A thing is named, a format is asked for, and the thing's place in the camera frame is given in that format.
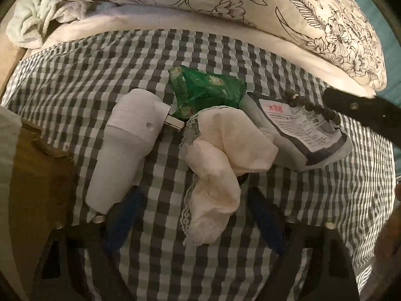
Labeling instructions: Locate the brown cardboard box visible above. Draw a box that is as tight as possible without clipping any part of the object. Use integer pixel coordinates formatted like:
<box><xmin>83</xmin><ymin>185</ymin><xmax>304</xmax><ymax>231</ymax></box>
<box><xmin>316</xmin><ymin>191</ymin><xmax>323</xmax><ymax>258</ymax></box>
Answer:
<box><xmin>1</xmin><ymin>107</ymin><xmax>77</xmax><ymax>300</ymax></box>

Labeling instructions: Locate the white cylindrical bottle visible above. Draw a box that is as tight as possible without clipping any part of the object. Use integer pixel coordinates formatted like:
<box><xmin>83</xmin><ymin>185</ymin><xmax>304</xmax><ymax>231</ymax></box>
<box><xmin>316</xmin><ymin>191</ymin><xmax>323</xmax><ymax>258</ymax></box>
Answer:
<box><xmin>86</xmin><ymin>88</ymin><xmax>184</xmax><ymax>214</ymax></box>

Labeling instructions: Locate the dark bead bracelet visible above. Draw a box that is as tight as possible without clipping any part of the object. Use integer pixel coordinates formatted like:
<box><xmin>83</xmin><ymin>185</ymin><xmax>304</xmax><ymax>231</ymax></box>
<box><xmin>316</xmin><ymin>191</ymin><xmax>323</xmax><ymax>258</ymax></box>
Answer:
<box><xmin>283</xmin><ymin>88</ymin><xmax>342</xmax><ymax>126</ymax></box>

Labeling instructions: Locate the pale green towel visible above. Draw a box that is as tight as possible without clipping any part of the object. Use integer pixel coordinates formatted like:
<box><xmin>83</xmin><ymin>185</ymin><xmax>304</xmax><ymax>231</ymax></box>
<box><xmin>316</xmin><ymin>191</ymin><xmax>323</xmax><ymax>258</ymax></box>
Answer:
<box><xmin>6</xmin><ymin>0</ymin><xmax>90</xmax><ymax>50</ymax></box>

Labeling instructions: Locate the green wrapper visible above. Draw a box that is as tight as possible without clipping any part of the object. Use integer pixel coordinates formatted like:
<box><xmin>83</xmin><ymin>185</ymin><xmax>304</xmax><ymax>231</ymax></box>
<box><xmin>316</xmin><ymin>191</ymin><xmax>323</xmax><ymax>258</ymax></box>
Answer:
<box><xmin>169</xmin><ymin>66</ymin><xmax>247</xmax><ymax>120</ymax></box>

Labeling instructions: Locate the dark wet wipes pack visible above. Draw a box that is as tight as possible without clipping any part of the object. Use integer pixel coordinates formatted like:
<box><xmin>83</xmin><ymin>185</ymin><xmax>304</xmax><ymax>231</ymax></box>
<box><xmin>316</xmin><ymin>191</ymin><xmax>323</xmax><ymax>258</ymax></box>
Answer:
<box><xmin>239</xmin><ymin>92</ymin><xmax>352</xmax><ymax>172</ymax></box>

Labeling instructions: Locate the floral folded duvet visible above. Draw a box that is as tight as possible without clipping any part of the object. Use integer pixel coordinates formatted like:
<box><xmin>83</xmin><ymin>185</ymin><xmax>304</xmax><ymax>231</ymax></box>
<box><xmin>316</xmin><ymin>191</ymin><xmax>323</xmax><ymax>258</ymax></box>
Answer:
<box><xmin>63</xmin><ymin>0</ymin><xmax>387</xmax><ymax>91</ymax></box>

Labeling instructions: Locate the person's right hand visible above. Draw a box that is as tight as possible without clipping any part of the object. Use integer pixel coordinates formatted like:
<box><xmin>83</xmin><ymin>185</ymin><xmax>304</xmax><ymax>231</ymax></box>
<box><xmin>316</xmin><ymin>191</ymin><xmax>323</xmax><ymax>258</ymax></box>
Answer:
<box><xmin>374</xmin><ymin>183</ymin><xmax>400</xmax><ymax>262</ymax></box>

